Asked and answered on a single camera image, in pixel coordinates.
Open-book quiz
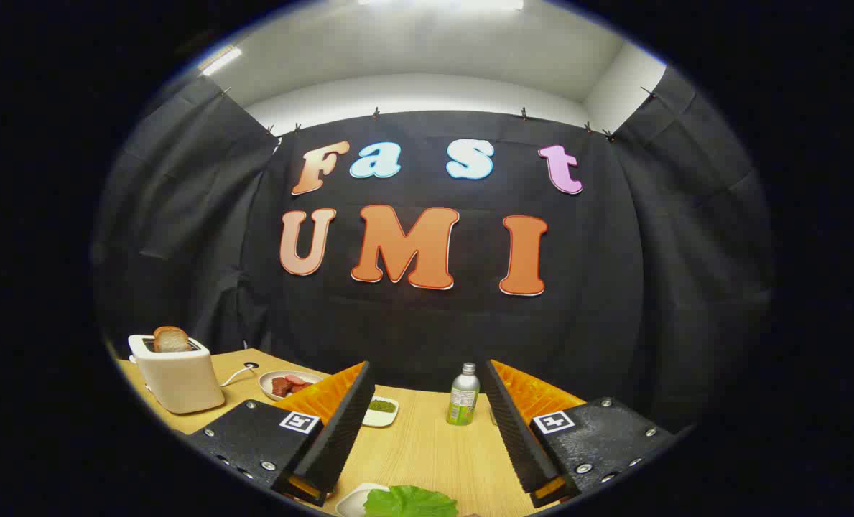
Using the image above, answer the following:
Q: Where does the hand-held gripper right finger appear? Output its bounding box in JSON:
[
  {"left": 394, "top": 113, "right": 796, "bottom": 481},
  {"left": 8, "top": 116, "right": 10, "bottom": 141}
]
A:
[{"left": 484, "top": 359, "right": 679, "bottom": 509}]

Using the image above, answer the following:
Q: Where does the thick brown-crusted bread slice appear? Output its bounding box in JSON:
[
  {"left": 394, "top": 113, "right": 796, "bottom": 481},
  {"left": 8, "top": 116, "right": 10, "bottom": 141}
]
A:
[{"left": 153, "top": 326, "right": 192, "bottom": 353}]

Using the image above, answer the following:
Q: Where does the white leaf-shaped dish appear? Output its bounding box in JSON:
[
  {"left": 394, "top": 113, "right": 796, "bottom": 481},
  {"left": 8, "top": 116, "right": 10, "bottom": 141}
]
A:
[{"left": 335, "top": 483, "right": 391, "bottom": 517}]

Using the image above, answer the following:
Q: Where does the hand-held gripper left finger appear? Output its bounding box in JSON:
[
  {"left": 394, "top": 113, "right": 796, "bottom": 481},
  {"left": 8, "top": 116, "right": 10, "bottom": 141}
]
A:
[{"left": 182, "top": 361, "right": 377, "bottom": 508}]

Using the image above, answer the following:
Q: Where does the white toaster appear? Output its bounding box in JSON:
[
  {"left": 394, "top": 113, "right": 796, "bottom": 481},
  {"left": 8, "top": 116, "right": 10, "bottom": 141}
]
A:
[{"left": 128, "top": 334, "right": 226, "bottom": 415}]

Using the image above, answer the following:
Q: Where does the round white plate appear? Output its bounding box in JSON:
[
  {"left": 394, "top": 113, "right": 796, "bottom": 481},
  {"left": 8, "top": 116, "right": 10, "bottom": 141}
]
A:
[{"left": 259, "top": 370, "right": 325, "bottom": 401}]

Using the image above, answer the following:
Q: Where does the green lettuce leaf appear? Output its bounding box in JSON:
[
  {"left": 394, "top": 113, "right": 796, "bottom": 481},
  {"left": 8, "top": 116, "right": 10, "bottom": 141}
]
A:
[{"left": 363, "top": 485, "right": 460, "bottom": 517}]

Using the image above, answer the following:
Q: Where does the white divided tray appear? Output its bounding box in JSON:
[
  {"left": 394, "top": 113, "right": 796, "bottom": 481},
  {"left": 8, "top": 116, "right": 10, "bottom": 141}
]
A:
[{"left": 362, "top": 396, "right": 400, "bottom": 428}]

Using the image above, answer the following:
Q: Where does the white toaster cable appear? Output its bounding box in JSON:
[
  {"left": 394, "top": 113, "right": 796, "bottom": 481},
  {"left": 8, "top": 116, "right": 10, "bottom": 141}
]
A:
[{"left": 220, "top": 363, "right": 260, "bottom": 388}]

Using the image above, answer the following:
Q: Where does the green label metal bottle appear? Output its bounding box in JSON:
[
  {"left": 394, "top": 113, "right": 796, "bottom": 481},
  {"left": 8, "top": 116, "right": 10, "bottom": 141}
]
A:
[{"left": 447, "top": 363, "right": 481, "bottom": 427}]

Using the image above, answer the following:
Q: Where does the long ceiling light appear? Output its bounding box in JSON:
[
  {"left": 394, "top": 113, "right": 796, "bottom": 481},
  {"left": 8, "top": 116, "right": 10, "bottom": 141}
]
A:
[
  {"left": 358, "top": 0, "right": 524, "bottom": 11},
  {"left": 198, "top": 45, "right": 243, "bottom": 77}
]

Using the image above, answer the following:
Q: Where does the black backdrop cloth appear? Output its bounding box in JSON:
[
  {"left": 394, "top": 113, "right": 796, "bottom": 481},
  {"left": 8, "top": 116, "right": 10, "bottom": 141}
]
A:
[{"left": 93, "top": 68, "right": 776, "bottom": 439}]

